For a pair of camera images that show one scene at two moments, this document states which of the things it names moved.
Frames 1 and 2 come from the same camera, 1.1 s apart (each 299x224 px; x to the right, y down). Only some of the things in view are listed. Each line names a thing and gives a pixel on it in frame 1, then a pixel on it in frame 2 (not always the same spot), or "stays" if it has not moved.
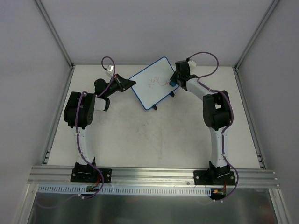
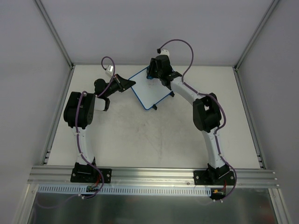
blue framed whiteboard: (153, 84) stays
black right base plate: (213, 178) stays
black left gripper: (120, 84) stays
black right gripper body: (177, 78) → (151, 70)
